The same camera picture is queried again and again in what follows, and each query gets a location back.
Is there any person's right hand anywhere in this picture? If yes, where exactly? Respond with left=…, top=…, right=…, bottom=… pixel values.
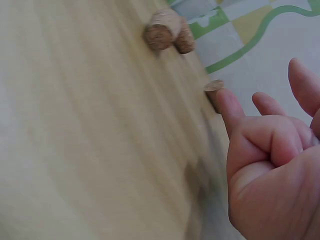
left=215, top=57, right=320, bottom=240

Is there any brown wine cork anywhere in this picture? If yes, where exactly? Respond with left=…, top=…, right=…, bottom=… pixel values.
left=203, top=79, right=226, bottom=115
left=142, top=8, right=181, bottom=52
left=172, top=17, right=196, bottom=55

